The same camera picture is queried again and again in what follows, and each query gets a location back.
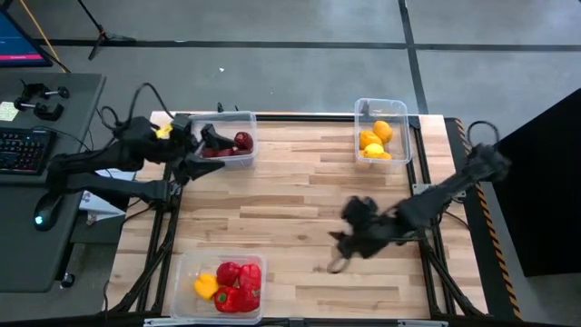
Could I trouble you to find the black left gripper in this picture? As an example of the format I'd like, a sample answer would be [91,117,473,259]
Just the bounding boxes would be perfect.
[171,113,236,181]

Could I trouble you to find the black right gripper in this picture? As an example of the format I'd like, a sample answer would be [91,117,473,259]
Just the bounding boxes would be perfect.
[326,194,399,274]

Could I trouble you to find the yellow bell pepper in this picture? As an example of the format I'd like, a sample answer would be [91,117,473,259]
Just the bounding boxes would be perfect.
[193,272,220,302]

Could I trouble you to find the clear plastic bin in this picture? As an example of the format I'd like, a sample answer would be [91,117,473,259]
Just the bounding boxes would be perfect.
[170,252,268,326]
[181,111,259,172]
[352,97,413,165]

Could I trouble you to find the white papers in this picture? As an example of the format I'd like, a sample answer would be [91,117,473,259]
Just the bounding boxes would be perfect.
[79,167,137,226]

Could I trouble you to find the grey desk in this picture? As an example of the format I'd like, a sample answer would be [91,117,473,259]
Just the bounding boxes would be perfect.
[0,72,108,294]

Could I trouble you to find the yellow black hazard tape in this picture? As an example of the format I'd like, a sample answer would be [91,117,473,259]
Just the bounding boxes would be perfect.
[453,116,523,322]

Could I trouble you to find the black tripod stand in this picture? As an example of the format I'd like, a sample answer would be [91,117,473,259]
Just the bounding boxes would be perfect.
[74,0,137,61]

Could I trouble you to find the black clamp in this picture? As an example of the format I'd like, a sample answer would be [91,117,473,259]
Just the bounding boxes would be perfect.
[12,98,64,123]
[20,80,71,102]

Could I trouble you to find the black computer mouse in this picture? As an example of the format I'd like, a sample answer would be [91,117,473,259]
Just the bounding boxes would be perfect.
[32,191,65,233]

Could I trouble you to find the black keyboard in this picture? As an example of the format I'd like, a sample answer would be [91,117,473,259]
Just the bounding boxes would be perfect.
[0,126,58,177]

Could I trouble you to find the pale sticky note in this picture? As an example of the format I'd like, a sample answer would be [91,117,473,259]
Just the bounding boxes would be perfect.
[0,101,19,123]

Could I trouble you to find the black side panel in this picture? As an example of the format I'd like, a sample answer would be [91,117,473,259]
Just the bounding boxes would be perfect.
[492,86,581,278]

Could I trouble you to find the computer monitor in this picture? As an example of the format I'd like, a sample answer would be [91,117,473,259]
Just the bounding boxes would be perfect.
[0,8,54,69]

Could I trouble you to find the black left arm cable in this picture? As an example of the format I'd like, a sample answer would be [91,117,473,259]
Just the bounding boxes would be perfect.
[97,82,176,133]

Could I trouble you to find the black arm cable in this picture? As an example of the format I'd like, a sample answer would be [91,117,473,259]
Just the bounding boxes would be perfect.
[466,120,500,149]
[97,82,176,133]

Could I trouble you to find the black aluminium table frame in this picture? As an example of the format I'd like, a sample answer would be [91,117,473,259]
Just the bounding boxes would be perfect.
[106,111,489,327]

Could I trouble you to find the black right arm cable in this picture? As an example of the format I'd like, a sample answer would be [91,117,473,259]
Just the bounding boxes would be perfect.
[466,120,500,149]

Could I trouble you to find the yellow cable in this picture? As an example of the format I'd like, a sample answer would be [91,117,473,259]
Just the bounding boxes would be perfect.
[17,0,63,69]

